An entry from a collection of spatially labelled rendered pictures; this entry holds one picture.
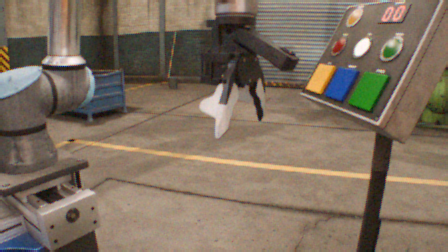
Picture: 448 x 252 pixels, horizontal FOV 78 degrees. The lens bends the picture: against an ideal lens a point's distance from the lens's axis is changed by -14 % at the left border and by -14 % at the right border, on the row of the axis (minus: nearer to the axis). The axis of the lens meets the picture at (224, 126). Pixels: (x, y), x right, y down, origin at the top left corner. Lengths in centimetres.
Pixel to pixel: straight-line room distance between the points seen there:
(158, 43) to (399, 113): 900
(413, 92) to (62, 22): 78
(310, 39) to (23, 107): 765
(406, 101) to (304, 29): 758
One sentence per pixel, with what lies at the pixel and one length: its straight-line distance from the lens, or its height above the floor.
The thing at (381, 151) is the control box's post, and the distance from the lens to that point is 80.
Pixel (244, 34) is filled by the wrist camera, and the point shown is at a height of 110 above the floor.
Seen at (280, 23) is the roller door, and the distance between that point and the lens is 821.
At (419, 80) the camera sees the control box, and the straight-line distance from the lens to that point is 62.
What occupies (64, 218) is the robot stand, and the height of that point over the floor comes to 75.
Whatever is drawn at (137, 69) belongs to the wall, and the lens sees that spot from 985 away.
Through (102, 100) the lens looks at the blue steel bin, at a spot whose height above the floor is 27.
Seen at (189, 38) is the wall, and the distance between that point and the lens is 896.
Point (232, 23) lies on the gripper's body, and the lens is 54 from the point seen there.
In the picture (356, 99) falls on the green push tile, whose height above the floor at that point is 99.
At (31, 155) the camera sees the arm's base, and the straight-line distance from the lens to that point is 79.
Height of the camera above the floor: 109
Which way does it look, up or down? 15 degrees down
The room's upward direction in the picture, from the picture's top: straight up
